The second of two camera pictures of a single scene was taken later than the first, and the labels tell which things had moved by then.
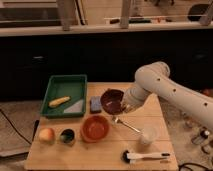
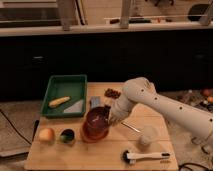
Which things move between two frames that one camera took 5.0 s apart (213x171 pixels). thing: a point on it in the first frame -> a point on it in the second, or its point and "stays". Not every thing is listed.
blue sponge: (95, 104) stays
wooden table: (108, 137) stays
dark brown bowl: (110, 101) -> (96, 123)
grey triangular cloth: (76, 108) stays
